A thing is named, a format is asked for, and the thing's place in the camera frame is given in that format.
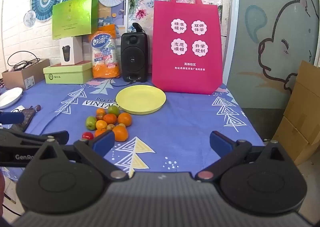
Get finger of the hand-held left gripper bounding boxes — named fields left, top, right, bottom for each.
left=0, top=129, right=70, bottom=147
left=0, top=111, right=25, bottom=125

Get open cardboard box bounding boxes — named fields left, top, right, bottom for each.
left=2, top=58, right=50, bottom=90

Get white plate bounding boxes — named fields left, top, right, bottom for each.
left=0, top=87, right=24, bottom=110

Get blue printed tablecloth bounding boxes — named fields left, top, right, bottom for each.
left=0, top=80, right=265, bottom=182

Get flattened cardboard box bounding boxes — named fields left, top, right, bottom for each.
left=282, top=60, right=320, bottom=145

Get light green flat box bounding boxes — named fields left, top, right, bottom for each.
left=43, top=62, right=93, bottom=84

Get white cup box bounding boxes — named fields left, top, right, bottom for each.
left=59, top=36, right=83, bottom=65

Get pink tote bag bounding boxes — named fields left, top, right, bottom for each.
left=152, top=0, right=223, bottom=95

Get orange pack of paper cups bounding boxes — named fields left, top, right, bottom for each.
left=89, top=24, right=122, bottom=79

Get purple printed card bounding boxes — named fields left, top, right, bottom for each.
left=98, top=0, right=128, bottom=27

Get black speaker cable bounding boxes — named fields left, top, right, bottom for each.
left=109, top=78, right=137, bottom=90

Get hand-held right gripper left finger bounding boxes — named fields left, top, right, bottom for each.
left=32, top=130, right=129, bottom=182

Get yellow plate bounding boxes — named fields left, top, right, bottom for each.
left=115, top=85, right=167, bottom=115

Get large orange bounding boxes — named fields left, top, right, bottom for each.
left=103, top=113, right=118, bottom=125
left=112, top=126, right=129, bottom=142
left=117, top=112, right=132, bottom=128

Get brown cardboard box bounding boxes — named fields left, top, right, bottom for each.
left=272, top=116, right=320, bottom=166

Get floral picture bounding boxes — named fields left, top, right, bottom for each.
left=127, top=0, right=154, bottom=35

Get bright green gift box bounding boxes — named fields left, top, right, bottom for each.
left=52, top=0, right=99, bottom=40

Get black speaker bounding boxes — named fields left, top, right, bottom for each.
left=121, top=32, right=148, bottom=82

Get black cables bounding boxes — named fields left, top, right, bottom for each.
left=7, top=50, right=41, bottom=71

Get black microphone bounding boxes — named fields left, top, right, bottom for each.
left=132, top=23, right=146, bottom=34

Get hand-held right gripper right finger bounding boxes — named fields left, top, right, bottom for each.
left=195, top=131, right=290, bottom=182

